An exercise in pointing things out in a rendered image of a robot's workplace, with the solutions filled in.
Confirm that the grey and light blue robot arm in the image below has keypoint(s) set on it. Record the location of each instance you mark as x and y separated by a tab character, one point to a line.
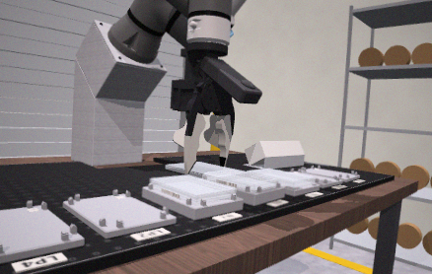
139	32

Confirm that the black perforated work table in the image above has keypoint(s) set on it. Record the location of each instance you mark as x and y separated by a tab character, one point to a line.
54	183

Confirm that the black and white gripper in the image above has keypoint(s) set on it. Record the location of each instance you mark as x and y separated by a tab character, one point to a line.
201	97

